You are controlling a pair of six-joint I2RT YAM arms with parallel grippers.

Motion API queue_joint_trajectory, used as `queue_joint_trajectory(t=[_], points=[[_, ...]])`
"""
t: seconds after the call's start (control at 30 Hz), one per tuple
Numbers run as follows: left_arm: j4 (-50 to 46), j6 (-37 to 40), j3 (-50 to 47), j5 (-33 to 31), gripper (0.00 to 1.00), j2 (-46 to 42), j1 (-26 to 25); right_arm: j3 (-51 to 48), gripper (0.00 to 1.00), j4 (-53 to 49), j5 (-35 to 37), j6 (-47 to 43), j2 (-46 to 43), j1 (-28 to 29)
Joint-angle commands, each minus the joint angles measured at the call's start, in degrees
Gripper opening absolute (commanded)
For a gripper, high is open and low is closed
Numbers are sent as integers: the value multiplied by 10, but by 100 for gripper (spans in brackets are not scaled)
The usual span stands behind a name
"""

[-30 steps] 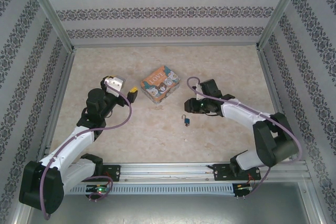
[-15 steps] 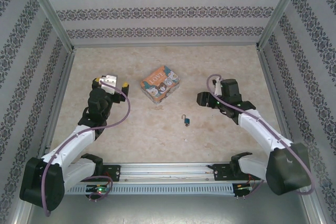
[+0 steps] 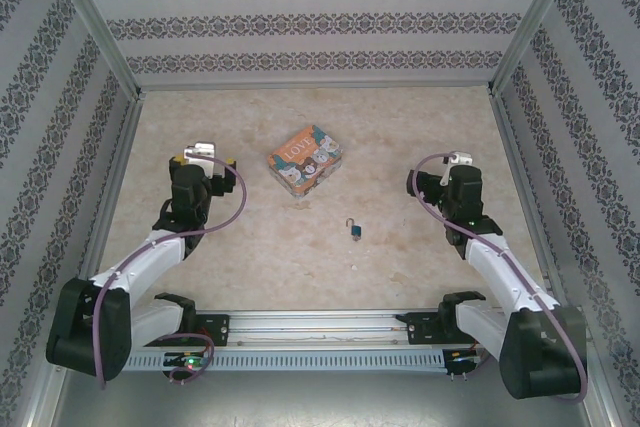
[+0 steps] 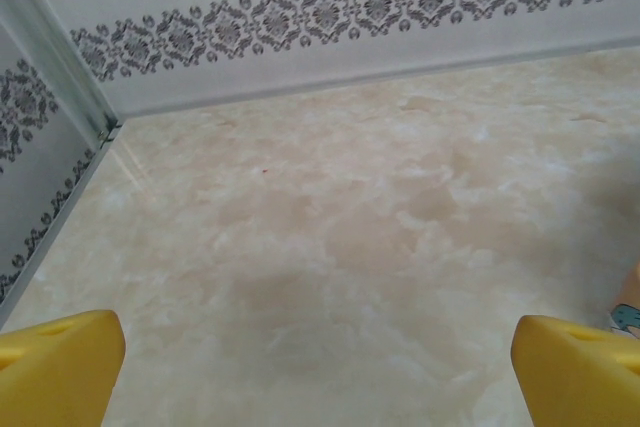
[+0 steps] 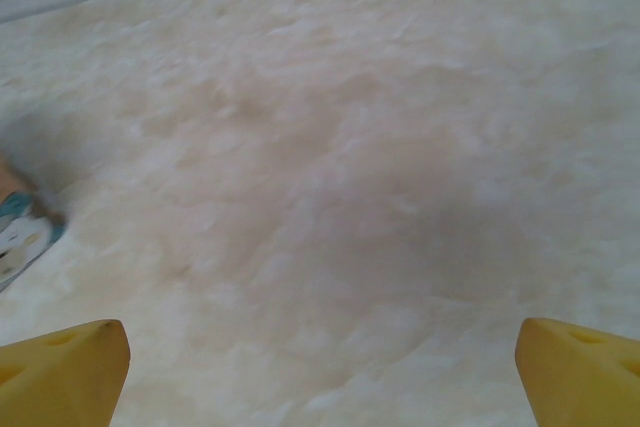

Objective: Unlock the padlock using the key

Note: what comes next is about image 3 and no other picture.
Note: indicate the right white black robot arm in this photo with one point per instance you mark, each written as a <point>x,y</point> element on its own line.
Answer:
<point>505,272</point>

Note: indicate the controller circuit board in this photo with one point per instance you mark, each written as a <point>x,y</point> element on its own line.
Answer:
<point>462,359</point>
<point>186,361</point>

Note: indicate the aluminium mounting rail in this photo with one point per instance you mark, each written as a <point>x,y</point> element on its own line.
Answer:
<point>320,327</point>

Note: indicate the aluminium frame post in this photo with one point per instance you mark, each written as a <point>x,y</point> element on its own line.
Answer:
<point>537,17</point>
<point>95,22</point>

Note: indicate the left controller circuit board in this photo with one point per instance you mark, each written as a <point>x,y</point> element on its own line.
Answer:
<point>186,361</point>

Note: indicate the small blue padlock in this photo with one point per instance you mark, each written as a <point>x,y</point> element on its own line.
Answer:
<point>356,232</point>

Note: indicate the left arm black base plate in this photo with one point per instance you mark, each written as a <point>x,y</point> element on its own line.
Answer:
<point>215,329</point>

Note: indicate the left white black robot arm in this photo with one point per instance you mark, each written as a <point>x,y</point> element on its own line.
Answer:
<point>145,259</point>

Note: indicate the orange LOVE tin box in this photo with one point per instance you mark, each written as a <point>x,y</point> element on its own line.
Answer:
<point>307,162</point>

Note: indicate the aluminium frame crossbar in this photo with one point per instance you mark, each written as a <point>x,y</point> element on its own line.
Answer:
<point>315,85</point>

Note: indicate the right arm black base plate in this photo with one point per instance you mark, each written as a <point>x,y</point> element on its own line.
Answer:
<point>420,329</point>

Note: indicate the aluminium side frame rail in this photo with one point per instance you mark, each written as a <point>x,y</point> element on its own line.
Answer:
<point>530,172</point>
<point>112,172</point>

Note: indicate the right controller circuit board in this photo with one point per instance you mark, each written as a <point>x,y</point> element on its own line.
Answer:
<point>462,359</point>

